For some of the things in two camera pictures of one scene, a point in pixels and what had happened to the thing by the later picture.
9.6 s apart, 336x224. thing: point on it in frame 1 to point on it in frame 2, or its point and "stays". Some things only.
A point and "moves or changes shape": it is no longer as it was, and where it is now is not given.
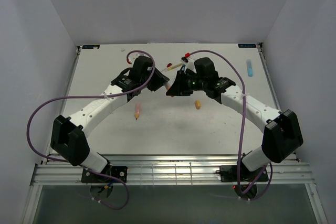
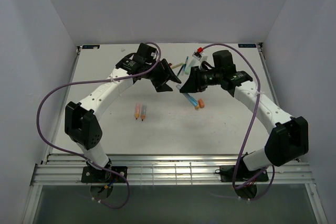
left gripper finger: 159,75 to 172,75
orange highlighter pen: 167,85 moves or changes shape
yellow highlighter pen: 137,112 stays
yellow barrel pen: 173,67 stays
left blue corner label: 90,46 stays
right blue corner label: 247,45 stays
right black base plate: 229,173 stays
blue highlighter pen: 250,70 to 192,100
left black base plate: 119,172 stays
